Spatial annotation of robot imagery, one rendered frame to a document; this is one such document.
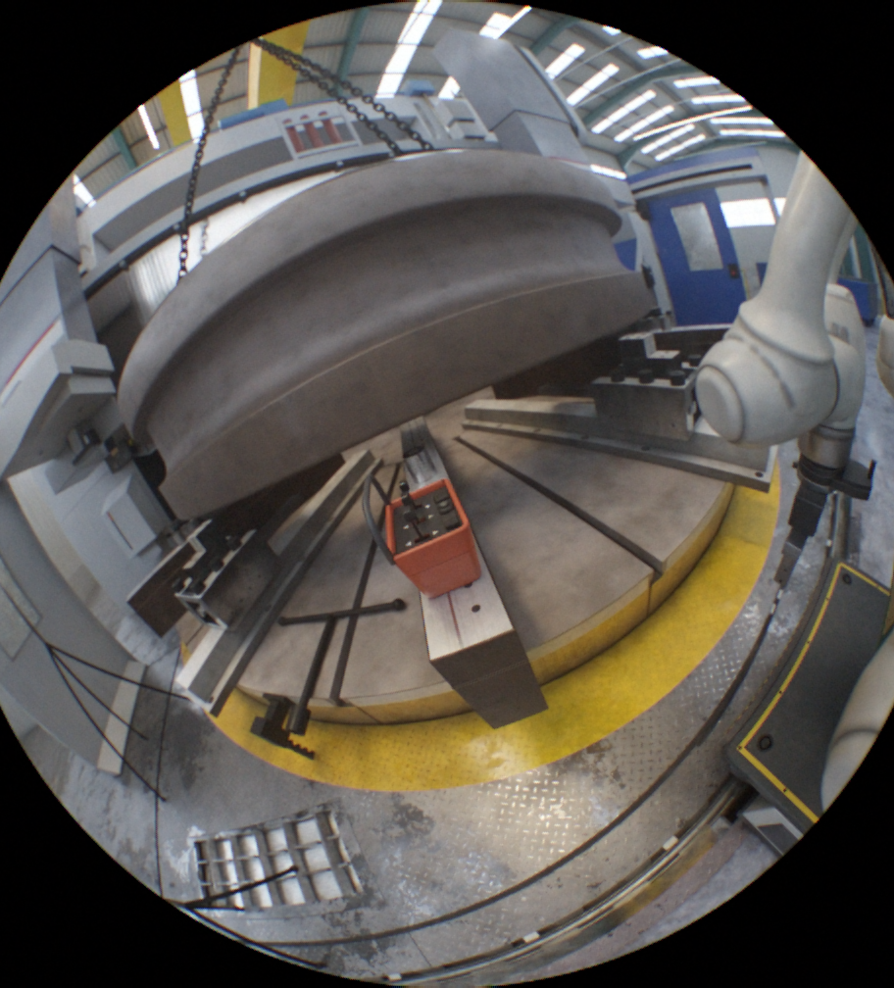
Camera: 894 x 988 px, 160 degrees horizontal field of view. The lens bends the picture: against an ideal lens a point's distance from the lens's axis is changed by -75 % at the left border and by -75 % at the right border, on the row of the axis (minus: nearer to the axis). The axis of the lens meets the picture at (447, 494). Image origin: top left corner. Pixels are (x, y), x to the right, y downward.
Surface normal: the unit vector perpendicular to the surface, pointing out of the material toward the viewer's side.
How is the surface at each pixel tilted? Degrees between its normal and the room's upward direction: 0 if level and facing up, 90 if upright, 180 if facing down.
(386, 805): 0
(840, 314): 63
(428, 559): 97
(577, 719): 0
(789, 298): 89
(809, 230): 81
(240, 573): 90
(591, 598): 0
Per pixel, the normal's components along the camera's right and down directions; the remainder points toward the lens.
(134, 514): 0.44, 0.28
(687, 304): -0.82, 0.51
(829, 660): -0.36, -0.81
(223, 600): 0.91, -0.21
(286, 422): 0.04, 0.48
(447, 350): 0.25, 0.39
